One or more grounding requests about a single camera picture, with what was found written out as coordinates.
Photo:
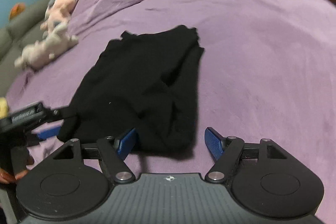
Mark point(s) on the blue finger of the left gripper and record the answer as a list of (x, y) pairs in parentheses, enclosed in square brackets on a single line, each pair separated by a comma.
[(49, 133)]

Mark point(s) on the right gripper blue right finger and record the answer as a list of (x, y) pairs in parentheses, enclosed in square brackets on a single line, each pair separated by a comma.
[(214, 143)]

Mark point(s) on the pink plush toy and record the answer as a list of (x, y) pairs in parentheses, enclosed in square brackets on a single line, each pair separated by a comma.
[(57, 12)]

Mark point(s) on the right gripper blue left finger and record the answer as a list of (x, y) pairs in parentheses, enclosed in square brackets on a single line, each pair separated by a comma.
[(125, 143)]

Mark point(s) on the black garment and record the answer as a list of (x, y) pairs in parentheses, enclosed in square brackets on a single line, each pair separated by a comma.
[(146, 82)]

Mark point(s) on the white plush bunny toy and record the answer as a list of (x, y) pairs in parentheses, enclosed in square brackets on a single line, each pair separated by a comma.
[(38, 55)]

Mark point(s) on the grey sofa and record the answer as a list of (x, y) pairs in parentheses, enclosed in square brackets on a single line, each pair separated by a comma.
[(24, 29)]

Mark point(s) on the purple bed blanket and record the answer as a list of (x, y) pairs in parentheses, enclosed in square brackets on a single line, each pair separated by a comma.
[(268, 71)]

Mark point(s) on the person's left hand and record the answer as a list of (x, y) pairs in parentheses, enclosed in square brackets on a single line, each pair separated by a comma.
[(8, 176)]

